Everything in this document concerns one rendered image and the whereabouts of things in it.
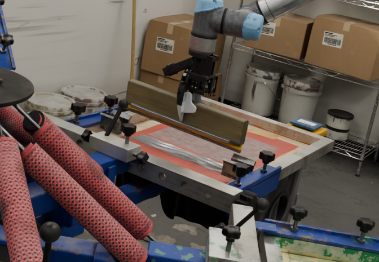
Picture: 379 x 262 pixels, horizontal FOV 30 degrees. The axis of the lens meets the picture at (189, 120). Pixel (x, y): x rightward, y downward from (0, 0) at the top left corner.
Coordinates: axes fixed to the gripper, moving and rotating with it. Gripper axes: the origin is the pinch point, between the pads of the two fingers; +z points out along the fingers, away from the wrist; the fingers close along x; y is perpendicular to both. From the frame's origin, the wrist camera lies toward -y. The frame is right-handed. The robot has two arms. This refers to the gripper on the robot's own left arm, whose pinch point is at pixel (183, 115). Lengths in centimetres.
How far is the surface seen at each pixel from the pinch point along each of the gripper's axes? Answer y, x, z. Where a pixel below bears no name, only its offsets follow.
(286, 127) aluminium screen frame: 12, 54, 10
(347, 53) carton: -54, 316, 24
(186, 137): -8.0, 18.6, 13.4
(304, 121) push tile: 11, 74, 12
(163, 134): -14.3, 14.2, 13.4
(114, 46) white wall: -201, 238, 49
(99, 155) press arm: -1.0, -37.3, 4.8
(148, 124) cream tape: -22.7, 17.8, 13.4
